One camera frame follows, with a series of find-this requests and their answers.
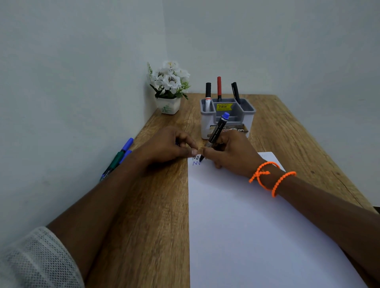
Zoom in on person's left hand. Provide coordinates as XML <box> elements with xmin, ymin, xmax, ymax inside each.
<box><xmin>138</xmin><ymin>126</ymin><xmax>199</xmax><ymax>167</ymax></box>

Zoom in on person's right hand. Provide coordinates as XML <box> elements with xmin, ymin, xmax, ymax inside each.
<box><xmin>202</xmin><ymin>129</ymin><xmax>266</xmax><ymax>179</ymax></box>

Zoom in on black marker with blue end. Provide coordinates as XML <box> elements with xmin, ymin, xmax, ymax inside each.
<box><xmin>199</xmin><ymin>112</ymin><xmax>230</xmax><ymax>162</ymax></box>

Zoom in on white paper sheet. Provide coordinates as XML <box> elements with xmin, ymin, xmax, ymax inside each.
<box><xmin>187</xmin><ymin>152</ymin><xmax>369</xmax><ymax>288</ymax></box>

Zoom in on person's right forearm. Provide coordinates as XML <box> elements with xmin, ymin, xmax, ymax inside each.
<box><xmin>252</xmin><ymin>162</ymin><xmax>380</xmax><ymax>284</ymax></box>

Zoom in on person's left forearm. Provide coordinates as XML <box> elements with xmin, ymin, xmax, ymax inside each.
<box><xmin>47</xmin><ymin>150</ymin><xmax>152</xmax><ymax>281</ymax></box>

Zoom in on grey and white desk organizer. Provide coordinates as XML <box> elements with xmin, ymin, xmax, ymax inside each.
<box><xmin>199</xmin><ymin>98</ymin><xmax>256</xmax><ymax>140</ymax></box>

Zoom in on white marker with black cap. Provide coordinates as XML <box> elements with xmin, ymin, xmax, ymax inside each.
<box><xmin>204</xmin><ymin>82</ymin><xmax>212</xmax><ymax>113</ymax></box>

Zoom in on white flowers in white pot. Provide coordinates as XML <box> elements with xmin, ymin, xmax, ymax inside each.
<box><xmin>147</xmin><ymin>61</ymin><xmax>191</xmax><ymax>115</ymax></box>

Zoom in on green marker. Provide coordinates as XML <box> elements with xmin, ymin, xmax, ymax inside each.
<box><xmin>100</xmin><ymin>151</ymin><xmax>125</xmax><ymax>180</ymax></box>

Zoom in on white mesh sleeve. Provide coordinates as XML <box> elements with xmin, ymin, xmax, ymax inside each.
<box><xmin>0</xmin><ymin>227</ymin><xmax>85</xmax><ymax>288</ymax></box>

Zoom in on orange bead bracelet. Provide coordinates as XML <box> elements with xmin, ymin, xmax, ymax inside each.
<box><xmin>248</xmin><ymin>161</ymin><xmax>297</xmax><ymax>198</ymax></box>

